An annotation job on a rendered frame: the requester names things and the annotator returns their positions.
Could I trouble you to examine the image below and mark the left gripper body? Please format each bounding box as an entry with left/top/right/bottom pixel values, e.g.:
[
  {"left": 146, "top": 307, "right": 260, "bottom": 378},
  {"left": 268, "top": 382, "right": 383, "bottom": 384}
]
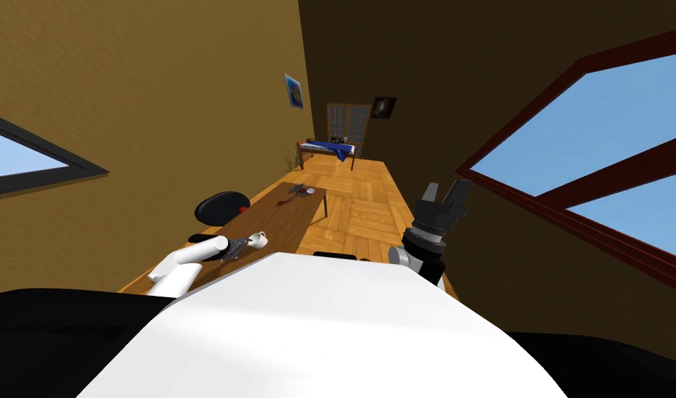
[{"left": 220, "top": 236, "right": 252, "bottom": 263}]

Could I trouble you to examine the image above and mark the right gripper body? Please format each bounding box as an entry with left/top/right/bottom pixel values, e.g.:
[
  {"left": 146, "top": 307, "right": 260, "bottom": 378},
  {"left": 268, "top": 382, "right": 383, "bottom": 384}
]
[{"left": 412, "top": 196, "right": 471, "bottom": 236}]

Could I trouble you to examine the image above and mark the black office chair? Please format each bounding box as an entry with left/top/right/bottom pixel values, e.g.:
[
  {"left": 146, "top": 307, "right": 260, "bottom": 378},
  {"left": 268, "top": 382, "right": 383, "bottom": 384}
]
[{"left": 194, "top": 191, "right": 252, "bottom": 227}]

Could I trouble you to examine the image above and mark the brown wooden desk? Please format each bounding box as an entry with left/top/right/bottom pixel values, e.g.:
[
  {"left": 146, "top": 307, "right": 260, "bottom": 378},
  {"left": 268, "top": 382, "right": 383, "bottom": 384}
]
[{"left": 116, "top": 182, "right": 329, "bottom": 295}]

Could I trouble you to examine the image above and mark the lattice glass door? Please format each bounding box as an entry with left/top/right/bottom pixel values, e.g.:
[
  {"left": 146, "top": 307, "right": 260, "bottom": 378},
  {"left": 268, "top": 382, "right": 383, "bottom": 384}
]
[{"left": 326, "top": 102, "right": 373, "bottom": 159}]

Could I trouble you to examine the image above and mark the thin potted plant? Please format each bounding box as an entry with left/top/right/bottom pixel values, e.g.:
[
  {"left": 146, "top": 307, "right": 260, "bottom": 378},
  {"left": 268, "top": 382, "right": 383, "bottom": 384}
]
[{"left": 283, "top": 142, "right": 306, "bottom": 173}]

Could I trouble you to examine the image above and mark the bed with blue blanket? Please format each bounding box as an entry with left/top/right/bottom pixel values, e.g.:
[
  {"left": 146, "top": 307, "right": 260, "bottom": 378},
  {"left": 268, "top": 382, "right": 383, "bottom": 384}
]
[{"left": 297, "top": 138, "right": 357, "bottom": 172}]

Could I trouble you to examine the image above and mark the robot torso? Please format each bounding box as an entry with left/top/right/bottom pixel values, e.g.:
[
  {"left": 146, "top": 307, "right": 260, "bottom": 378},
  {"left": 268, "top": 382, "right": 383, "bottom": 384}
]
[{"left": 77, "top": 251, "right": 571, "bottom": 398}]

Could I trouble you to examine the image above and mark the red framed window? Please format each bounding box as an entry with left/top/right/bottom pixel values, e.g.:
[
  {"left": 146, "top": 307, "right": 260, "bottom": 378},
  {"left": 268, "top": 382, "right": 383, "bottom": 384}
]
[{"left": 456, "top": 24, "right": 676, "bottom": 298}]

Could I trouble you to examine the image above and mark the dark framed window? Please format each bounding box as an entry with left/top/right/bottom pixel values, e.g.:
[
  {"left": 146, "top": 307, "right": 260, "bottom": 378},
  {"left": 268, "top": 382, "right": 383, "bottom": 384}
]
[{"left": 0, "top": 109, "right": 111, "bottom": 200}]

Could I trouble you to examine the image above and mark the dark wall picture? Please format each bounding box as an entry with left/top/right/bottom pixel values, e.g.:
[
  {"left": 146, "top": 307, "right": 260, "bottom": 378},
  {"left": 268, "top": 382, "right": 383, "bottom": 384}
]
[{"left": 370, "top": 96, "right": 397, "bottom": 120}]

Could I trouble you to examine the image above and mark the blue wall picture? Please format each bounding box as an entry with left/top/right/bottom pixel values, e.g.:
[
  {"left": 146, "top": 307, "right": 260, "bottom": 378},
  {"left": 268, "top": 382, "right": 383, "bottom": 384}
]
[{"left": 283, "top": 72, "right": 306, "bottom": 111}]

